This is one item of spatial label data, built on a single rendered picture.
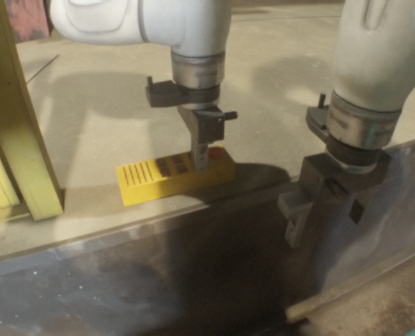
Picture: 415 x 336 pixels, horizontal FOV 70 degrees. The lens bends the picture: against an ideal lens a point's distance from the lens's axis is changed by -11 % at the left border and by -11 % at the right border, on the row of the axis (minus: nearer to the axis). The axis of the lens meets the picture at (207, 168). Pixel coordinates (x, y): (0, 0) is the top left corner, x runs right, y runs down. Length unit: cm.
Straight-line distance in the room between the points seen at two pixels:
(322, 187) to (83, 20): 41
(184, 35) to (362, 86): 26
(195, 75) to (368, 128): 27
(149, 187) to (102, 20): 32
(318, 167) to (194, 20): 27
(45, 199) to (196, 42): 40
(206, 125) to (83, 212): 31
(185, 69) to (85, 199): 35
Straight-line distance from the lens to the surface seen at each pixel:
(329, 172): 44
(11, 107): 57
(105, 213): 67
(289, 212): 46
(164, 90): 56
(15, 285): 74
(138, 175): 67
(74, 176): 79
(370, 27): 37
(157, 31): 51
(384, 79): 38
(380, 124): 41
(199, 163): 65
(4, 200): 75
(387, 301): 151
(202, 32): 50
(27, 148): 61
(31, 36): 203
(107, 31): 53
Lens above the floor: 118
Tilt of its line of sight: 38 degrees down
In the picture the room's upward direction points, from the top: straight up
